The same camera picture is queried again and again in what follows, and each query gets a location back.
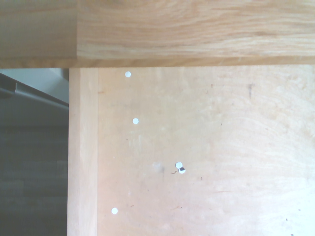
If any light wooden drawer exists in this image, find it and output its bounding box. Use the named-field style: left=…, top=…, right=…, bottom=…
left=66, top=65, right=315, bottom=236

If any grey cabinet front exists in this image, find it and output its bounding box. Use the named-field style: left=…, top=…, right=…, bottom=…
left=0, top=68, right=70, bottom=128

